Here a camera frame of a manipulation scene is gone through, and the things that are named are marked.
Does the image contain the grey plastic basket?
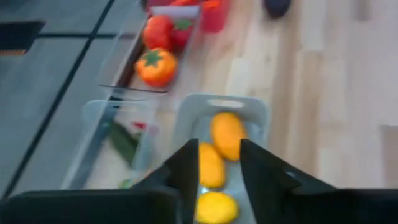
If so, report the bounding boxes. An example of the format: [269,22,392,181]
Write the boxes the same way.
[169,92,271,224]

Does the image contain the red apple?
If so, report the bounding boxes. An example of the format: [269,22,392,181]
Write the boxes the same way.
[142,14,175,51]

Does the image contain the red chili pepper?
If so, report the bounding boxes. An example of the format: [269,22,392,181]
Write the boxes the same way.
[130,121,149,131]

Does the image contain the black hazard-striped floor mat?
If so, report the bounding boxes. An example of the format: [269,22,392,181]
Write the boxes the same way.
[0,20,47,57]

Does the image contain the red plastic basket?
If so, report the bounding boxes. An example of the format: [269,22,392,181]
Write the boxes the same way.
[146,0,233,34]

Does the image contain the clear plastic bin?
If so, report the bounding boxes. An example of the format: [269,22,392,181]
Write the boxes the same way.
[99,4,203,94]
[60,99,161,190]

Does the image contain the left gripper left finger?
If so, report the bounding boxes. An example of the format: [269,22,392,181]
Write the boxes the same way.
[132,138,200,224]

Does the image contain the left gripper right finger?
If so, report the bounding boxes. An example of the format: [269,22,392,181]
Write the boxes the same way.
[241,139,335,224]

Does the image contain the orange fruit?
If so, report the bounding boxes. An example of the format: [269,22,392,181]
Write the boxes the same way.
[210,111,248,162]

